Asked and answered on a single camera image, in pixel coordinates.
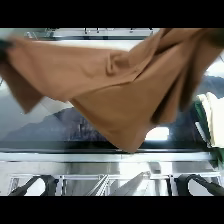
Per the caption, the brown shirt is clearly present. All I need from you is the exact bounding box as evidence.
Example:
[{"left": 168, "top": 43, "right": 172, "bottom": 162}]
[{"left": 0, "top": 28, "right": 224, "bottom": 154}]

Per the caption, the green garment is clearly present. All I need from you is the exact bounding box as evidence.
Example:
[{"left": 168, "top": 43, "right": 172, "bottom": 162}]
[{"left": 193, "top": 99, "right": 224, "bottom": 168}]

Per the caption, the cream garment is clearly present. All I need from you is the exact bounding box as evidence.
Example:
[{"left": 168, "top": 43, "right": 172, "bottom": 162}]
[{"left": 196, "top": 91, "right": 224, "bottom": 149}]

